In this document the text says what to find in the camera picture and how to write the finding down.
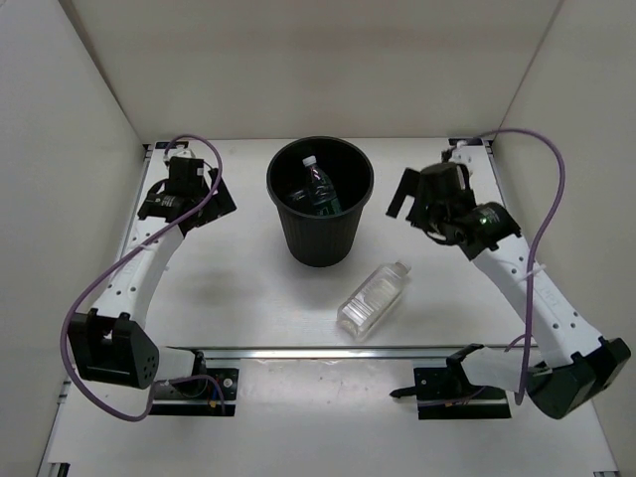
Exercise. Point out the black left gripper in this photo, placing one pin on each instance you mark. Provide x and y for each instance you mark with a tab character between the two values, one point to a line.
219	205

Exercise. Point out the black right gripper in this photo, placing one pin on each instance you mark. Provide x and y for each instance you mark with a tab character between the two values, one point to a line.
409	188

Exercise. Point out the clear bottle blue label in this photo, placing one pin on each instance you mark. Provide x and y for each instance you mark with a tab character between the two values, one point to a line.
298	196

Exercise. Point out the clear bottle dark green label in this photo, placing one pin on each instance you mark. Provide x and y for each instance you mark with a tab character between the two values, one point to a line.
321	190

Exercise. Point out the clear square plastic bottle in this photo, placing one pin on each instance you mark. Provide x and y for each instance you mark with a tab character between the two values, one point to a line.
372	300

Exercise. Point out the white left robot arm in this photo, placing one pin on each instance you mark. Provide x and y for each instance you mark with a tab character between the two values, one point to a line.
108	343

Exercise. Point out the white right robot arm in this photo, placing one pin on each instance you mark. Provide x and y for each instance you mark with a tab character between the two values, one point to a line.
576	362

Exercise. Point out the black ribbed plastic bin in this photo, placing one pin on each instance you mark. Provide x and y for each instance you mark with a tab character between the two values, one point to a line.
320	241

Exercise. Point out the right blue corner label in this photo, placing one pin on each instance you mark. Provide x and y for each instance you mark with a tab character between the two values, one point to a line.
465	141

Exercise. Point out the blue corner label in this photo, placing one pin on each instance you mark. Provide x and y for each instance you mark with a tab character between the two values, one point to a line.
465	141
162	145

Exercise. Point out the left blue corner label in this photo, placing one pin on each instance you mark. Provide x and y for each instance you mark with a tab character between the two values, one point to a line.
162	145

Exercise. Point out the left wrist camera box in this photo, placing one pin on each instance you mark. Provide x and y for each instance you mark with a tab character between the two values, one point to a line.
185	177

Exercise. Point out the aluminium table edge rail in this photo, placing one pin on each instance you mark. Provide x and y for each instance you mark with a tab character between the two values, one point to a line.
330	353

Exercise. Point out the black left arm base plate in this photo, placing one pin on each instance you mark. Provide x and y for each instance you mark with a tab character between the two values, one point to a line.
202	398

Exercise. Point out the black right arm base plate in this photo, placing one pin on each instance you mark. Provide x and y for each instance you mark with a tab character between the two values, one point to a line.
439	396

